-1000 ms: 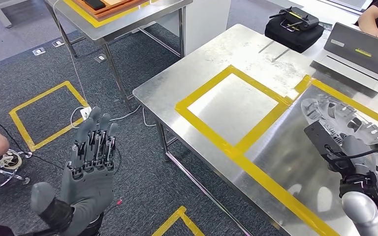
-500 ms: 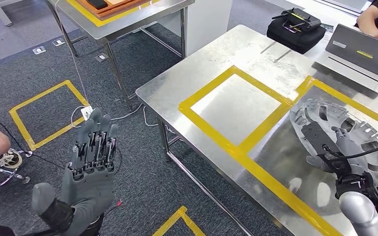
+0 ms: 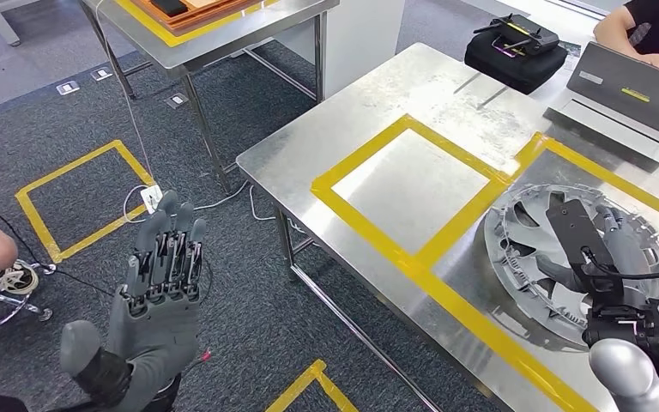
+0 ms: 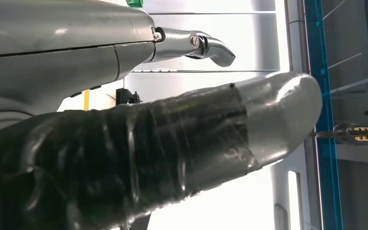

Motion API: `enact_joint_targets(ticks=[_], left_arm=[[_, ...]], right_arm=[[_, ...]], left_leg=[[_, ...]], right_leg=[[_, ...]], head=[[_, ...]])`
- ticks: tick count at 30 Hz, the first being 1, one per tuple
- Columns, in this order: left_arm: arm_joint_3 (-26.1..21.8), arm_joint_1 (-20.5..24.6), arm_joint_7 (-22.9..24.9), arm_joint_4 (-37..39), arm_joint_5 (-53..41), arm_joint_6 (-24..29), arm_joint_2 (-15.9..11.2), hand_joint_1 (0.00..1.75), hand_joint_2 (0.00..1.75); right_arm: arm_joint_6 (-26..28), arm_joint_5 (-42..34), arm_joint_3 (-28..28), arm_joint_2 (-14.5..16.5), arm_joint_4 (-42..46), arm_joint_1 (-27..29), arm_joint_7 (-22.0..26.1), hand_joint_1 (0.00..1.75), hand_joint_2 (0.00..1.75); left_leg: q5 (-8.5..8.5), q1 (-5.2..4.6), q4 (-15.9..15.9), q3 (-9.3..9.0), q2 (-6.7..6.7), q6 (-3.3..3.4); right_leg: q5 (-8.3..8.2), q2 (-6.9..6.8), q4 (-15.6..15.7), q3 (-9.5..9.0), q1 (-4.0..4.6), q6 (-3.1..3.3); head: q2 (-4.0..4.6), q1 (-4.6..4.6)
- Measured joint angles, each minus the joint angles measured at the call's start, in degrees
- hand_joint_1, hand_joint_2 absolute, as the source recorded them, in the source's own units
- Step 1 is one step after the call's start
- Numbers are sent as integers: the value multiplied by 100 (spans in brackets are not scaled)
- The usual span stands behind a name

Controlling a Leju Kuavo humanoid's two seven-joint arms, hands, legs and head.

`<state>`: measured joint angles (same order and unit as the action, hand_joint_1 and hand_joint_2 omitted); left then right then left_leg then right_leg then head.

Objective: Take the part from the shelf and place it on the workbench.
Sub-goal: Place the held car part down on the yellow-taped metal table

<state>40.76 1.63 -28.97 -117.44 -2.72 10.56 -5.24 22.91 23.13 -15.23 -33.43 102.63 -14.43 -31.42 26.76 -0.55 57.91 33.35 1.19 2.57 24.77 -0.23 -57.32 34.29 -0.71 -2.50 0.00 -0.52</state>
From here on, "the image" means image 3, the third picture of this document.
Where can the steel workbench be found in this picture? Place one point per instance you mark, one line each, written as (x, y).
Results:
(420, 85)

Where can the floor socket plate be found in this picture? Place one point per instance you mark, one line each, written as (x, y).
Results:
(177, 100)
(101, 74)
(68, 87)

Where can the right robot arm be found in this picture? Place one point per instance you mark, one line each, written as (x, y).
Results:
(625, 369)

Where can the chrome swivel stool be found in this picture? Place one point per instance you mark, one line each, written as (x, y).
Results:
(0, 301)

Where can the black pad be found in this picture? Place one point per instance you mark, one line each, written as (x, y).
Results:
(169, 7)

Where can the white power strip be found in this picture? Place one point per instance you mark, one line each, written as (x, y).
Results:
(151, 199)

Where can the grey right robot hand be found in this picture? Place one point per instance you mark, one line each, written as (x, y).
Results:
(633, 267)

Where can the white cabinet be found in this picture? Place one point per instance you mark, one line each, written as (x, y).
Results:
(358, 40)

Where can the grey laptop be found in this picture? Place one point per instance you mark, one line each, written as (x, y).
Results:
(631, 91)

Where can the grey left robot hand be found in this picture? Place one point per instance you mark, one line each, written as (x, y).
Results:
(159, 341)

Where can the orange tray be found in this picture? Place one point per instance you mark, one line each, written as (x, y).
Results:
(204, 14)

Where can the steel table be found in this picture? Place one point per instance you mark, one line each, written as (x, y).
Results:
(221, 40)

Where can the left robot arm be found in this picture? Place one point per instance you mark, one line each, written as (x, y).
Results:
(167, 398)

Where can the yellow tape strip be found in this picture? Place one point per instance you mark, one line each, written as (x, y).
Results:
(147, 24)

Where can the black bag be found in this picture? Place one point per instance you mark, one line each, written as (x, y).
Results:
(511, 71)

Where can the yellow tape square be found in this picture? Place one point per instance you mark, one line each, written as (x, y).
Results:
(39, 222)
(307, 378)

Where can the silver plastic hubcap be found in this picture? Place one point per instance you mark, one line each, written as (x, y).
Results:
(517, 250)

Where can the black remote controller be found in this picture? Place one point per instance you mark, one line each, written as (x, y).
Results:
(525, 34)

